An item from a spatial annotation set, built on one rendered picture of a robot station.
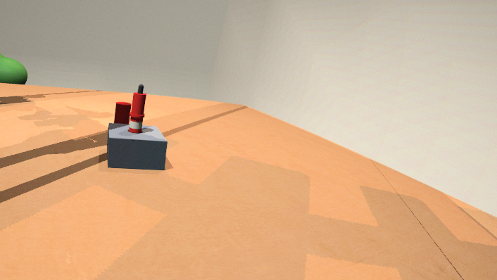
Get dark grey block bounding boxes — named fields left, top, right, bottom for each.
left=107, top=123, right=168, bottom=170

